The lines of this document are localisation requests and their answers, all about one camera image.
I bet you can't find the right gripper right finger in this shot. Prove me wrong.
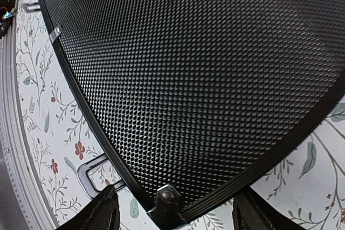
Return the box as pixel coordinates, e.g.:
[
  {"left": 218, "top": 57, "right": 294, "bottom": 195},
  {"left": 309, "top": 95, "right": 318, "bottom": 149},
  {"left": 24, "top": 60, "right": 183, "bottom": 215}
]
[{"left": 232, "top": 187, "right": 303, "bottom": 230}]

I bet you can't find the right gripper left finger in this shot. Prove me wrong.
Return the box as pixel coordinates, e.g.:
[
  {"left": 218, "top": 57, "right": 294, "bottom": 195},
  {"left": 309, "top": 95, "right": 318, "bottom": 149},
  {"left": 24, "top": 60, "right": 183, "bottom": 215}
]
[{"left": 57, "top": 185, "right": 120, "bottom": 230}]

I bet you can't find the black poker set case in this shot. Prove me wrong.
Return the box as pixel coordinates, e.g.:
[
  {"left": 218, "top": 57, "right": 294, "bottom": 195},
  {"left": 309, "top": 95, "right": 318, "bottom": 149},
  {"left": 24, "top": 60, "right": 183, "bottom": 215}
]
[{"left": 39, "top": 0, "right": 344, "bottom": 229}]

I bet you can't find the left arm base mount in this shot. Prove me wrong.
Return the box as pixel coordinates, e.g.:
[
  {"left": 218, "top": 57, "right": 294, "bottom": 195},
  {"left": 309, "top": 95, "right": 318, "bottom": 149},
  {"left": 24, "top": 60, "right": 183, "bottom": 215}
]
[{"left": 1, "top": 0, "right": 17, "bottom": 39}]

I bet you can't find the front aluminium rail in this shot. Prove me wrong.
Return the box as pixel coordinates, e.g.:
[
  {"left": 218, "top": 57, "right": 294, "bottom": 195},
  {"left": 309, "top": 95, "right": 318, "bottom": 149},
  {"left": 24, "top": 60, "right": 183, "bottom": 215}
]
[{"left": 0, "top": 0, "right": 59, "bottom": 230}]

